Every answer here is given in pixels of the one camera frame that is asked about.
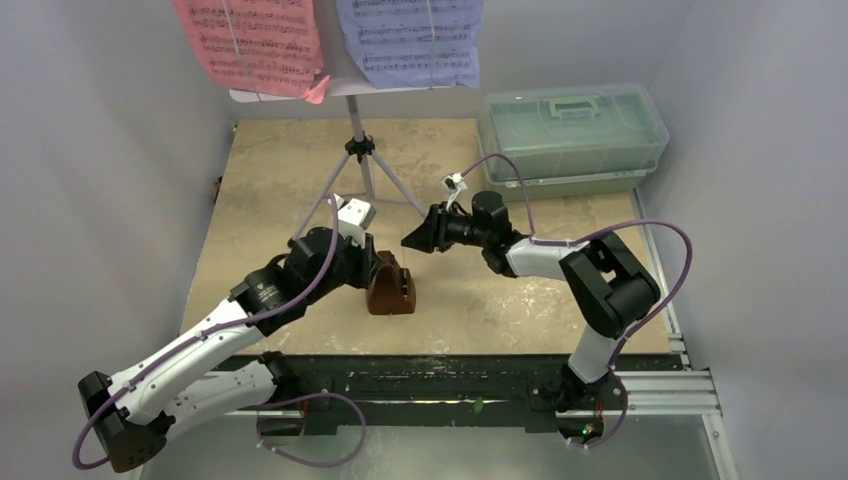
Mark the brown wooden metronome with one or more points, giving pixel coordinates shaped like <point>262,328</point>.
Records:
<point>392,291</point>

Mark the aluminium frame rails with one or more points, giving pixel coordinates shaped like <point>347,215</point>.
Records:
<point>686,392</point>

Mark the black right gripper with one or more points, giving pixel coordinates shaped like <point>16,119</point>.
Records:
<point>440,228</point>

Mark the translucent green storage box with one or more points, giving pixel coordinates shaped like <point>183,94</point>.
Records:
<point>570,141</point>

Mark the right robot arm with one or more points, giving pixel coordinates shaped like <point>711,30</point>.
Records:
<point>611,287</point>

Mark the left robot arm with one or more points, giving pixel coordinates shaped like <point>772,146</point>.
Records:
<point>137,411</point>

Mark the lilac perforated music stand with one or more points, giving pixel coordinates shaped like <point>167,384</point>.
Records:
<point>347,81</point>

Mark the pink paper folder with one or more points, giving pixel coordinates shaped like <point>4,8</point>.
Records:
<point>265,47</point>

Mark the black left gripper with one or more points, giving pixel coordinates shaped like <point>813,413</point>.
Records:
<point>368,260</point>

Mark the white sheet music pages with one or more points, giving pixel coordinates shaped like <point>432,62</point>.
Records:
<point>414,43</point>

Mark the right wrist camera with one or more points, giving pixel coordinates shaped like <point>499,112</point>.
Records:
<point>455,185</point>

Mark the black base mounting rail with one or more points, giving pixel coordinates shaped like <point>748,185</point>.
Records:
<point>430,387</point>

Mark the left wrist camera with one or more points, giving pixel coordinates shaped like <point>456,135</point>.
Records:
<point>354,218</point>

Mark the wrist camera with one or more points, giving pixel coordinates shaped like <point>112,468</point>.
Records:
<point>455,185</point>
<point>354,218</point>

